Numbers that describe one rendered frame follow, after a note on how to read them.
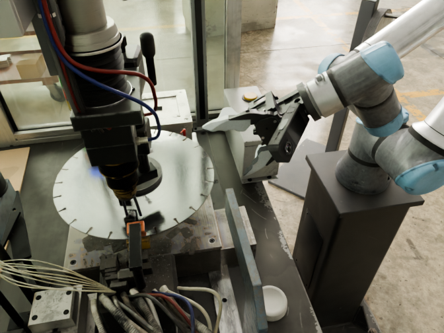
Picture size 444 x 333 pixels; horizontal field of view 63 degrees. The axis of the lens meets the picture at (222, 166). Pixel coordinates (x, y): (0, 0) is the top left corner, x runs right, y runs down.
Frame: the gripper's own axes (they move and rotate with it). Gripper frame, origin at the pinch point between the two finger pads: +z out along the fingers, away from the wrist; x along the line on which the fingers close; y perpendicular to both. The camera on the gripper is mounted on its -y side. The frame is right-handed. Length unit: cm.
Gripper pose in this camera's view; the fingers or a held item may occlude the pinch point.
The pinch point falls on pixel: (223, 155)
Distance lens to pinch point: 73.0
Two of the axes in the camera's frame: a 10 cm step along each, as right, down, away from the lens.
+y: -0.1, -6.6, 7.5
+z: -8.3, 4.3, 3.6
